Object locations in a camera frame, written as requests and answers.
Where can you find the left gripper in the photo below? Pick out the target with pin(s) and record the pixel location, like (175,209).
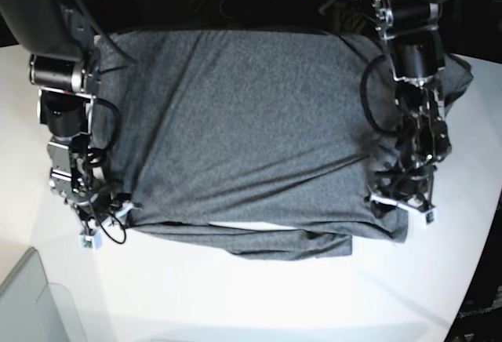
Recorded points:
(397,185)

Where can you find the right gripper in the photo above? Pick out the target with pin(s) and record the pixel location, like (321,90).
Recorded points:
(100,209)

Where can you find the grey t-shirt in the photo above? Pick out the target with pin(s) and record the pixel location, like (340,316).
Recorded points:
(253,142)

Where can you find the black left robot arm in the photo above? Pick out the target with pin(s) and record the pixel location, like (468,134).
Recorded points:
(409,33)

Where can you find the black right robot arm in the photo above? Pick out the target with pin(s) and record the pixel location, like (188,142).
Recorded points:
(65,66)

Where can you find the grey tray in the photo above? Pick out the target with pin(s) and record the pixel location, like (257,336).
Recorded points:
(34,309)

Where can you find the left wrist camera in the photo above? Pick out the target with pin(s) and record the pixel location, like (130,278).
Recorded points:
(429,216)

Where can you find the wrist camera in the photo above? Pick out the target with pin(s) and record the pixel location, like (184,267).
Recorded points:
(429,216)
(92,240)

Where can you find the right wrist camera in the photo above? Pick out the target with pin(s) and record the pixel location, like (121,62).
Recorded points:
(92,240)

